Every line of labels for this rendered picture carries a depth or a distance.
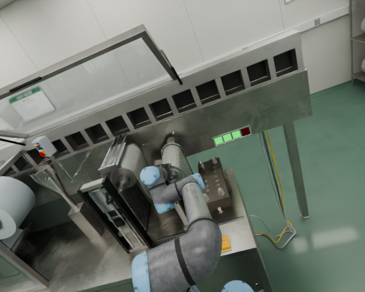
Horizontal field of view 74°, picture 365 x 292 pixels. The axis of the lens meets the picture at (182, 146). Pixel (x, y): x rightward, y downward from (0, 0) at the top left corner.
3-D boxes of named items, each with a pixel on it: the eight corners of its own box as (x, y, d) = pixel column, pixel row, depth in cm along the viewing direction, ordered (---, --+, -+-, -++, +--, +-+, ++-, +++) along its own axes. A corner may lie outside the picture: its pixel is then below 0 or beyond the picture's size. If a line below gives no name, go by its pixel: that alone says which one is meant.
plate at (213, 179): (205, 211, 142) (201, 204, 139) (200, 170, 176) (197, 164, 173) (231, 203, 139) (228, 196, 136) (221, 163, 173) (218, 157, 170)
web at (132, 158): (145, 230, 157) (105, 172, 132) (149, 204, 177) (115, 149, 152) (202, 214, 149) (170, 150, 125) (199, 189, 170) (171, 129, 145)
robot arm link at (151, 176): (143, 190, 95) (135, 170, 97) (153, 188, 106) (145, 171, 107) (160, 182, 94) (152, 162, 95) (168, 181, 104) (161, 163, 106)
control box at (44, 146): (40, 159, 128) (28, 143, 123) (50, 151, 133) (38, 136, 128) (48, 158, 124) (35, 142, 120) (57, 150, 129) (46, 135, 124)
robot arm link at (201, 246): (226, 238, 53) (196, 164, 100) (181, 258, 54) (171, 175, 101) (243, 277, 57) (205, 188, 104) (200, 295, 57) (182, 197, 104)
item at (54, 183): (86, 244, 168) (31, 185, 140) (92, 227, 180) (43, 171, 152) (103, 239, 165) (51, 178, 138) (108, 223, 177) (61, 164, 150)
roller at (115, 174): (119, 190, 139) (106, 172, 132) (127, 165, 160) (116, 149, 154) (141, 183, 136) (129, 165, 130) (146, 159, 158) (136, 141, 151)
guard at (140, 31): (-76, 138, 109) (-79, 123, 110) (26, 146, 163) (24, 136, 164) (152, 39, 88) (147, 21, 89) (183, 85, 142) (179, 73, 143)
